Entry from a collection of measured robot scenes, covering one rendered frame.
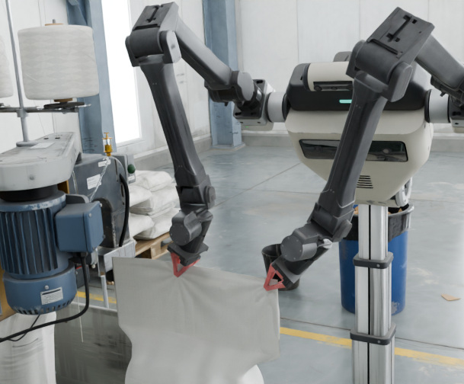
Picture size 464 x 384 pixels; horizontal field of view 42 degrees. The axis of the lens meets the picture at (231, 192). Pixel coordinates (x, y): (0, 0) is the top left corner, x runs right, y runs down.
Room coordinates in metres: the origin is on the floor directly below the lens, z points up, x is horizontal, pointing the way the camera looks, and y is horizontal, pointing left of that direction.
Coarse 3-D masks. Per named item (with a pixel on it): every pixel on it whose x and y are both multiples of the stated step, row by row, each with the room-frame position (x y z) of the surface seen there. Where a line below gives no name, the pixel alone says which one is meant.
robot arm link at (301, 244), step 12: (300, 228) 1.23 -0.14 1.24; (312, 228) 1.25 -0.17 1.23; (348, 228) 1.24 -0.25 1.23; (288, 240) 1.22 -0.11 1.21; (300, 240) 1.20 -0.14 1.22; (312, 240) 1.22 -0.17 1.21; (336, 240) 1.25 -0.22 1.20; (288, 252) 1.21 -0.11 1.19; (300, 252) 1.20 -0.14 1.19; (312, 252) 1.22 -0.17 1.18
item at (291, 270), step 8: (280, 256) 1.31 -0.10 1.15; (272, 264) 1.28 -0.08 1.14; (280, 264) 1.28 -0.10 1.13; (288, 264) 1.29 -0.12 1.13; (296, 264) 1.28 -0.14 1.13; (304, 264) 1.27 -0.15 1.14; (288, 272) 1.28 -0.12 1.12; (296, 272) 1.29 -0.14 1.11; (304, 272) 1.32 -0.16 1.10; (288, 280) 1.26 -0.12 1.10
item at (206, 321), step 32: (128, 288) 1.56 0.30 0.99; (160, 288) 1.51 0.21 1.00; (192, 288) 1.46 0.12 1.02; (224, 288) 1.40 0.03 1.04; (256, 288) 1.36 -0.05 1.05; (128, 320) 1.56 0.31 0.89; (160, 320) 1.52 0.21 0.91; (192, 320) 1.46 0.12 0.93; (224, 320) 1.40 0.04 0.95; (256, 320) 1.36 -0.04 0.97; (160, 352) 1.47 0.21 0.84; (192, 352) 1.43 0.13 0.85; (224, 352) 1.39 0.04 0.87; (256, 352) 1.36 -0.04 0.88
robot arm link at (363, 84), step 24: (360, 72) 1.13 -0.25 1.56; (408, 72) 1.06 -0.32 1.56; (360, 96) 1.11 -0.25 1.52; (384, 96) 1.08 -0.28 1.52; (360, 120) 1.12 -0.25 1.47; (360, 144) 1.14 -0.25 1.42; (336, 168) 1.19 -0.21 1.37; (360, 168) 1.20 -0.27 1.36; (336, 192) 1.21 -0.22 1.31; (312, 216) 1.28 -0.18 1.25; (336, 216) 1.22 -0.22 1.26
